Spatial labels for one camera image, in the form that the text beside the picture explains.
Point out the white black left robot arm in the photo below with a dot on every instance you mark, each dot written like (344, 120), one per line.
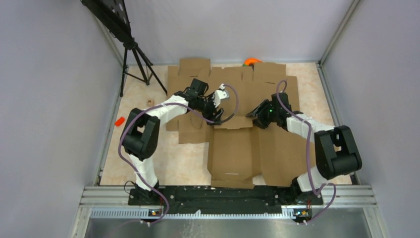
(140, 135)

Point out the white slotted cable duct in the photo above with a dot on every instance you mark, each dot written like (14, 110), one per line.
(152, 214)

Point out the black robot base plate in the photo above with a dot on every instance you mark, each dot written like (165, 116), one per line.
(210, 200)

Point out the small wooden letter cube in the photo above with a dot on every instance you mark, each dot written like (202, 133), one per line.
(150, 103)

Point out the black tripod music stand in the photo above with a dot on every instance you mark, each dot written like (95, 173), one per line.
(113, 15)

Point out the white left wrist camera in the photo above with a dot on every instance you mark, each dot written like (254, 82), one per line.
(219, 95)

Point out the flat cardboard sheet pile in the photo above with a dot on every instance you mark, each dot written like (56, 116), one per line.
(252, 83)

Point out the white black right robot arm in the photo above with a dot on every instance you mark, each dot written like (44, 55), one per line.
(330, 151)

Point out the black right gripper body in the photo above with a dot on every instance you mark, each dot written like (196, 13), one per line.
(269, 112)

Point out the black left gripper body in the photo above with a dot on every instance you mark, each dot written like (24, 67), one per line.
(207, 107)

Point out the brown cardboard box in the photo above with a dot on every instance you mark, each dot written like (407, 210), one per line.
(242, 155)

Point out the small orange block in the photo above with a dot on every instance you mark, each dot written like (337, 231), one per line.
(119, 121)

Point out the orange green toy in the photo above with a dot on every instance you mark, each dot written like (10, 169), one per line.
(251, 62)

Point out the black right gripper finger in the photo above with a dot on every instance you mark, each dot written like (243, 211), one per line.
(262, 110)
(262, 122)

